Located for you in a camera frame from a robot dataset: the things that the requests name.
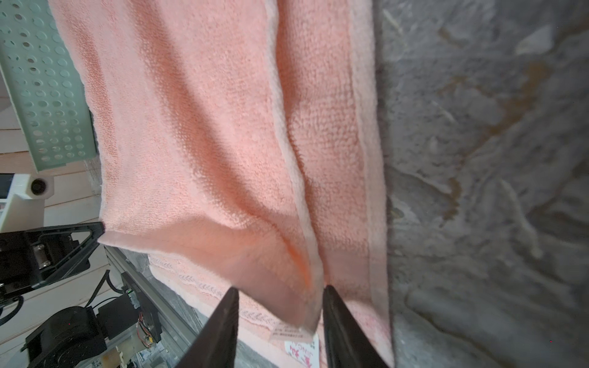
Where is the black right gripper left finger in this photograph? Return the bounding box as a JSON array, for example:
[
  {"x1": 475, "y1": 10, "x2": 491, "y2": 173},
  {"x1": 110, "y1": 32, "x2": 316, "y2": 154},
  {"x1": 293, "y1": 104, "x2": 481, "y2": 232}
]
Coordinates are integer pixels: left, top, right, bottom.
[{"x1": 176, "y1": 288, "x2": 239, "y2": 368}]

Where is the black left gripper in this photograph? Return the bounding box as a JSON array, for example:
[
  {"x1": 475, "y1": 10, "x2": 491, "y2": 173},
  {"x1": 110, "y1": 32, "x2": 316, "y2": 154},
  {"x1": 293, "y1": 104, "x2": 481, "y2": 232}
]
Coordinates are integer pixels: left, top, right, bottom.
[{"x1": 1, "y1": 222, "x2": 105, "y2": 299}]

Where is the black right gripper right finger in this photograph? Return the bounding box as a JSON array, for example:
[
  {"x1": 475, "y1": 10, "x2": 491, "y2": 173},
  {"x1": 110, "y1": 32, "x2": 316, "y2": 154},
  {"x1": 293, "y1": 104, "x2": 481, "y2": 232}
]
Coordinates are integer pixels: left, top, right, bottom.
[{"x1": 322, "y1": 285, "x2": 388, "y2": 368}]

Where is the plain pink towel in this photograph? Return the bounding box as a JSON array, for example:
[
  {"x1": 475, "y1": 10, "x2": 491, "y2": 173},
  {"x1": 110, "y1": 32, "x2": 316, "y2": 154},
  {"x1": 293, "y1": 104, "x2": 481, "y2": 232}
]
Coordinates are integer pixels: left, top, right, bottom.
[{"x1": 50, "y1": 1, "x2": 394, "y2": 366}]

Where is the light green plastic basket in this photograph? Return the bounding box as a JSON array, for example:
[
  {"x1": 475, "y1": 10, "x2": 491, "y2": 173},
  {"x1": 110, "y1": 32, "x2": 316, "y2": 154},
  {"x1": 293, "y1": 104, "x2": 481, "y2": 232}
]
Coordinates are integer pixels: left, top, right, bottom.
[{"x1": 1, "y1": 0, "x2": 97, "y2": 172}]

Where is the aluminium mounting rail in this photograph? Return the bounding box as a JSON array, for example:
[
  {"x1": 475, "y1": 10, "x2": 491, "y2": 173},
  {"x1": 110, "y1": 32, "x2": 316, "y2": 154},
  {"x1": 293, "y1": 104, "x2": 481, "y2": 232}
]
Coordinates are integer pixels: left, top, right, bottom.
[{"x1": 105, "y1": 246, "x2": 208, "y2": 366}]

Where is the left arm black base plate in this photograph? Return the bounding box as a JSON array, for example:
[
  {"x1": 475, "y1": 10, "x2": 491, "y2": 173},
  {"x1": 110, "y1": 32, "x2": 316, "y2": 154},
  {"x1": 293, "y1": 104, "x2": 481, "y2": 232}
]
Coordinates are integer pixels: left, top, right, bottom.
[{"x1": 96, "y1": 272, "x2": 162, "y2": 347}]

